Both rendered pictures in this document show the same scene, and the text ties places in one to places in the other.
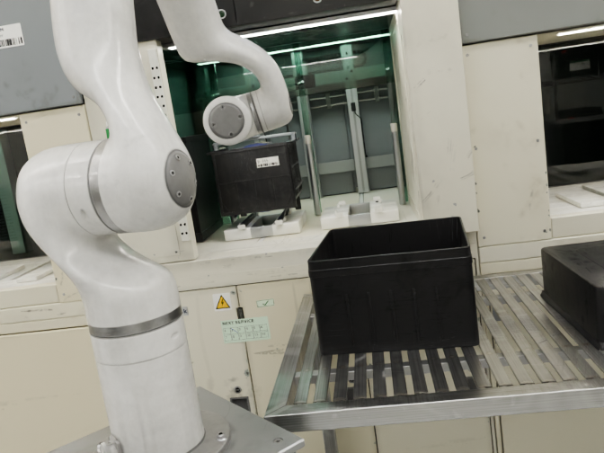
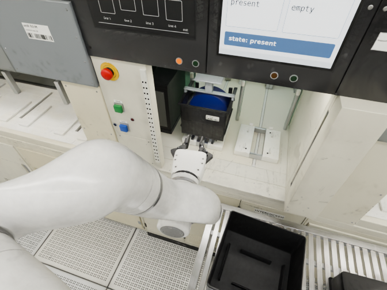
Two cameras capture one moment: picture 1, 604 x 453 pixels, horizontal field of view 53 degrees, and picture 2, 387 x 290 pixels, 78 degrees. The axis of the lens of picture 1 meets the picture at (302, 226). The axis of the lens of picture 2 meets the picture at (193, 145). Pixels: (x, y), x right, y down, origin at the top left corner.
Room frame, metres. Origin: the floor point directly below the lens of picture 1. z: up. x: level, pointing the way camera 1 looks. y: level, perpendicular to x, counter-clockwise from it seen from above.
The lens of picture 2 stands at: (0.82, 0.00, 1.77)
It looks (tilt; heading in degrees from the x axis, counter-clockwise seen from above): 46 degrees down; 10
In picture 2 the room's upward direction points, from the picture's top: straight up
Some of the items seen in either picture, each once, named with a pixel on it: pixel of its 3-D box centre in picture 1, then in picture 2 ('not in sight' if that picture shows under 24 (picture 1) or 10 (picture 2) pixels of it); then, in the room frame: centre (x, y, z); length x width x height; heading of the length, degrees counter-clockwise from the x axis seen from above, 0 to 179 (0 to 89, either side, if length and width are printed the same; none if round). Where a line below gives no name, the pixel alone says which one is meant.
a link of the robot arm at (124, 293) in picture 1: (98, 234); not in sight; (0.79, 0.26, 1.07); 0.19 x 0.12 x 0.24; 70
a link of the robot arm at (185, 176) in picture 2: not in sight; (183, 183); (1.21, 0.10, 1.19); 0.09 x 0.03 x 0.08; 90
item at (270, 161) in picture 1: (258, 165); (208, 105); (1.76, 0.10, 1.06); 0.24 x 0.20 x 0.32; 83
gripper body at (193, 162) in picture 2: not in sight; (188, 167); (1.27, 0.10, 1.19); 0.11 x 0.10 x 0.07; 0
